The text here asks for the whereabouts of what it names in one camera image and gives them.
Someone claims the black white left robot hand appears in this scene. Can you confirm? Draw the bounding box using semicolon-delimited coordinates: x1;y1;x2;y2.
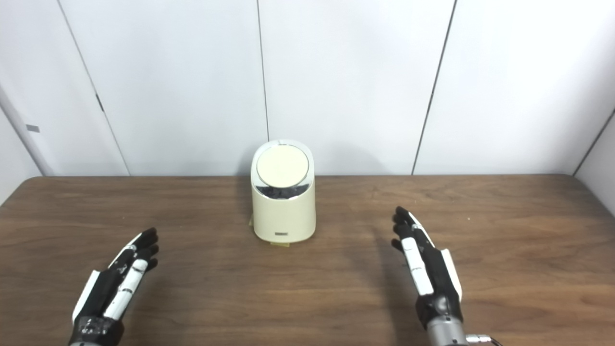
68;227;160;346

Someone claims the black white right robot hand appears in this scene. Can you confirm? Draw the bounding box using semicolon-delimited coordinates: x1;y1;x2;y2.
391;207;464;330

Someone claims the cream-colored desktop trash bin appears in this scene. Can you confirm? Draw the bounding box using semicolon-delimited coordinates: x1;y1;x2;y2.
250;139;317;242

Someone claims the round cream bin lid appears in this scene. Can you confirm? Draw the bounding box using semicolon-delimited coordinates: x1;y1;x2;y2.
256;145;309;189

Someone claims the yellow tape under bin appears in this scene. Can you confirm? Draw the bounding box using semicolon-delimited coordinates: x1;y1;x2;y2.
248;216;291;247

